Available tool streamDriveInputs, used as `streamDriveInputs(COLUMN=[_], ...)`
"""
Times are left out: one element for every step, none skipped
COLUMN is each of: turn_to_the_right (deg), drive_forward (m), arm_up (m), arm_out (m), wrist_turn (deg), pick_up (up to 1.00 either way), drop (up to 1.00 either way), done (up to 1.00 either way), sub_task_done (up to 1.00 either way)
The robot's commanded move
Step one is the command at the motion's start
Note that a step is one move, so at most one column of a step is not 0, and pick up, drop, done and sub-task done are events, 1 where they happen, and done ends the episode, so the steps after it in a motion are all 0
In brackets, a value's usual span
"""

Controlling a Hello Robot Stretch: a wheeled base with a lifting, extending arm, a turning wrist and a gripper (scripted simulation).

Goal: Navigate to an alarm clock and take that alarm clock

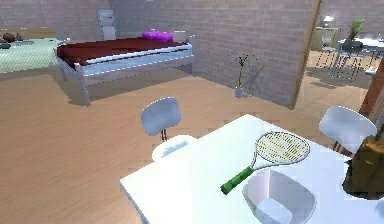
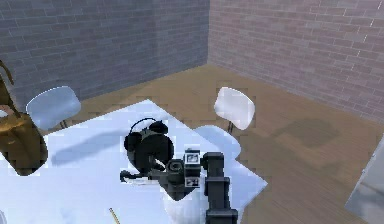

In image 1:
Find white chair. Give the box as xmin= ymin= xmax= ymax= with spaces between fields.
xmin=140 ymin=96 xmax=198 ymax=162
xmin=318 ymin=105 xmax=378 ymax=156
xmin=242 ymin=168 xmax=317 ymax=224

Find bare twig plant in vase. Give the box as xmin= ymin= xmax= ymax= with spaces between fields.
xmin=229 ymin=53 xmax=258 ymax=99

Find white table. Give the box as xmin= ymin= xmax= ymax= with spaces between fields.
xmin=119 ymin=113 xmax=384 ymax=224

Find purple pillow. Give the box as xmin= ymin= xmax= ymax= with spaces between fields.
xmin=141 ymin=29 xmax=174 ymax=43

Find grey bed with red blanket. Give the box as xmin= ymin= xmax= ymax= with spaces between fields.
xmin=53 ymin=34 xmax=196 ymax=107

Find grey metal chair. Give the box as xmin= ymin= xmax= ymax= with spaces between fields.
xmin=314 ymin=34 xmax=338 ymax=69

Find pale green cupboard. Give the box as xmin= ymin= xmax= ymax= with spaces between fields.
xmin=311 ymin=26 xmax=342 ymax=52

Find green house plant in pot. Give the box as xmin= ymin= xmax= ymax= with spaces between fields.
xmin=342 ymin=18 xmax=366 ymax=53

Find brown paper bag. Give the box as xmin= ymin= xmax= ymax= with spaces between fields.
xmin=342 ymin=123 xmax=384 ymax=201

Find glass dining table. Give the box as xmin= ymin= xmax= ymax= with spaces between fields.
xmin=329 ymin=36 xmax=384 ymax=81

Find green-handled tennis racket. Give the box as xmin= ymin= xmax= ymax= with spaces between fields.
xmin=220 ymin=131 xmax=311 ymax=196

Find wooden door frame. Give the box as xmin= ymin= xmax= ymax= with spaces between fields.
xmin=288 ymin=0 xmax=324 ymax=111

